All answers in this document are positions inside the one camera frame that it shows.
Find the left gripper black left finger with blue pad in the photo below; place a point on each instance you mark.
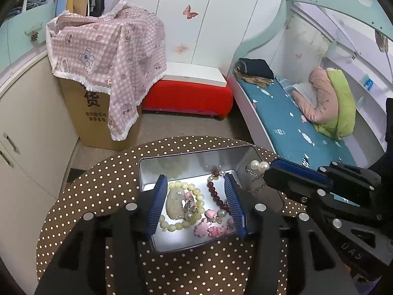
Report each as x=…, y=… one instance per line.
x=78, y=266

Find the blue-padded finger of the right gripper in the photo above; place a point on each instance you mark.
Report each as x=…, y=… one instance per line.
x=286, y=176

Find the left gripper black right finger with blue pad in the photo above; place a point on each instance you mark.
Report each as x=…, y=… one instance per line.
x=289, y=251

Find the pale jade pendant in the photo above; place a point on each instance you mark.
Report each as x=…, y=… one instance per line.
x=174, y=203

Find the dark metal jewelry box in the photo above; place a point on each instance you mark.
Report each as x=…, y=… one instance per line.
x=197, y=168

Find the blue bed mattress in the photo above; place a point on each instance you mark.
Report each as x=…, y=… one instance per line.
x=292, y=136

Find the pink and green pillow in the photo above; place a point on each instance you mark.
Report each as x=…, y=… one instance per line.
x=327, y=102

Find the dark folded clothes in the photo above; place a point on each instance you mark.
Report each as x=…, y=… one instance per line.
x=254, y=71

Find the white foam board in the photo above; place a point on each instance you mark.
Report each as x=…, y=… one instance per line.
x=194, y=74

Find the beige cabinet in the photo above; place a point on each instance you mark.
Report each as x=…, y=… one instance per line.
x=37, y=140

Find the red ottoman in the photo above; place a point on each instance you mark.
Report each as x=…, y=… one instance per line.
x=189, y=98

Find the brown cardboard box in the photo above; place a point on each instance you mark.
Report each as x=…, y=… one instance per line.
x=89, y=114

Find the pink checkered cloth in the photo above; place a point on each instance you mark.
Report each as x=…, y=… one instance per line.
x=121, y=53

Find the mint green drawer unit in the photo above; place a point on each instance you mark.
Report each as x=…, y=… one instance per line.
x=22, y=33

